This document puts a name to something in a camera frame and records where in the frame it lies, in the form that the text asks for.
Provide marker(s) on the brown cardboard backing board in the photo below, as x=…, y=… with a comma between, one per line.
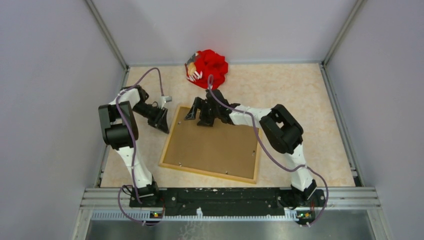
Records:
x=212, y=145

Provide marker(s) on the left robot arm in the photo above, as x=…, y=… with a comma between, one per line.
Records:
x=120, y=131

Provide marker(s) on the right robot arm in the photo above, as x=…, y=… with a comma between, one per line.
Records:
x=283, y=132

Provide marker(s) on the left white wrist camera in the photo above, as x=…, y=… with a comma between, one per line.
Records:
x=164, y=99

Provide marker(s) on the aluminium front rail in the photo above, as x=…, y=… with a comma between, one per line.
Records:
x=348, y=213

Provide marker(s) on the red crumpled cloth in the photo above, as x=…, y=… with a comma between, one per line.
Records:
x=204, y=63

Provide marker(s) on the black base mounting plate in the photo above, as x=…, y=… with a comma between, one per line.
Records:
x=228, y=202

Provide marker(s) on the yellow wooden picture frame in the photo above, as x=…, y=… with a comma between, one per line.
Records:
x=165, y=145

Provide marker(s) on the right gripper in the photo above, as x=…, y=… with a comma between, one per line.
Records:
x=203, y=121

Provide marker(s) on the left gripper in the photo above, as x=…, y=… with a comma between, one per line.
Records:
x=159, y=121

